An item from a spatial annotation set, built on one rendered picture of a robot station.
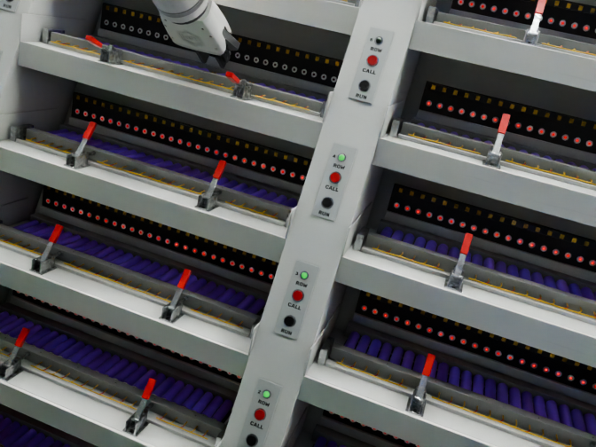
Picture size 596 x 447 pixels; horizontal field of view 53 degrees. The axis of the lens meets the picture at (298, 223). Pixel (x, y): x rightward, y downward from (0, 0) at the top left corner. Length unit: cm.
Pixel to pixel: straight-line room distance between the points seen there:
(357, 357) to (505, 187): 36
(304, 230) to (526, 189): 35
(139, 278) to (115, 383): 20
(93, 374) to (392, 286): 58
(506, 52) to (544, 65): 6
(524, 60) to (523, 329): 41
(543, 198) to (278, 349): 47
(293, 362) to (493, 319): 32
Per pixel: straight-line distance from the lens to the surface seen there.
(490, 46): 102
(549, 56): 102
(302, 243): 96
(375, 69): 100
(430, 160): 96
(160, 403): 113
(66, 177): 115
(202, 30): 101
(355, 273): 96
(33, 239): 125
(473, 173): 96
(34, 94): 133
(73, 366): 121
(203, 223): 102
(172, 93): 109
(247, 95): 105
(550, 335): 97
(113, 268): 115
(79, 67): 119
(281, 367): 98
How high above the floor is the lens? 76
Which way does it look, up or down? 1 degrees up
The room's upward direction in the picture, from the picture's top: 18 degrees clockwise
